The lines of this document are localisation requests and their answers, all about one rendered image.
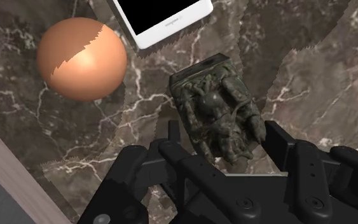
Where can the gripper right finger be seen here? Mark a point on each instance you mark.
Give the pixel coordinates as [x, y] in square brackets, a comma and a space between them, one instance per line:
[309, 173]

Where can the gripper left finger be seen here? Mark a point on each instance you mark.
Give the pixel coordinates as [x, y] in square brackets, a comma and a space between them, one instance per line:
[178, 161]

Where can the dark green carved figure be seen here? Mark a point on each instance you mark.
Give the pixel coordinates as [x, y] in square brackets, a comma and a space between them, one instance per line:
[217, 108]

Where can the white smartphone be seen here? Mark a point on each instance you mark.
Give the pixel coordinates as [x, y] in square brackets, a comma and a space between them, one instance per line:
[163, 21]

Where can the brown egg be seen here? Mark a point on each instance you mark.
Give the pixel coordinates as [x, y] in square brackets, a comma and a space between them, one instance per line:
[82, 59]

